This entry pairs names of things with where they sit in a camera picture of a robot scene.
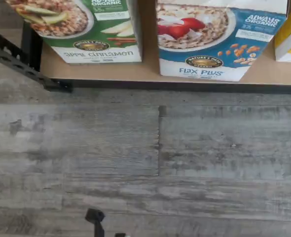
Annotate blue flax plus cereal box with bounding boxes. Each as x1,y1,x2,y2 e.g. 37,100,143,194
156,0,289,82

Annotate tan wooden shelf board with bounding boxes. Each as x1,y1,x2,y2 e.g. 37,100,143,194
39,0,291,86

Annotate green apple cinnamon cereal box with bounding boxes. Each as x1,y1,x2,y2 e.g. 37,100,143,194
4,0,143,64

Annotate black metal shelving rack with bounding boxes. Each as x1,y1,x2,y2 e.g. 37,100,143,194
0,22,291,94

